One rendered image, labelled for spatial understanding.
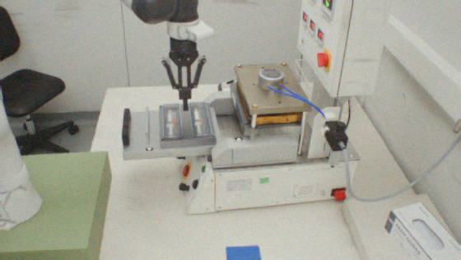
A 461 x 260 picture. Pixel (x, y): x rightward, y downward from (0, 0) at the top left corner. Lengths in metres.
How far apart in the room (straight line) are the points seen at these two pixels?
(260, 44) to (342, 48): 1.82
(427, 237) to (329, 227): 0.30
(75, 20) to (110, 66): 0.39
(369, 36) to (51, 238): 0.99
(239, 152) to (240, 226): 0.24
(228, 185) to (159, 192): 0.27
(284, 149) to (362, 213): 0.33
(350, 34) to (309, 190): 0.53
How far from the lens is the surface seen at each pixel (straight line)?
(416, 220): 1.33
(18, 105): 2.62
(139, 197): 1.44
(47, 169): 1.45
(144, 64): 2.95
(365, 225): 1.35
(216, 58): 2.93
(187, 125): 1.32
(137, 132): 1.35
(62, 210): 1.28
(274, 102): 1.22
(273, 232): 1.33
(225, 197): 1.33
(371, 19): 1.14
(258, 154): 1.25
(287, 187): 1.35
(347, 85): 1.20
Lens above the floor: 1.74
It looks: 34 degrees down
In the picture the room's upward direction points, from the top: 1 degrees clockwise
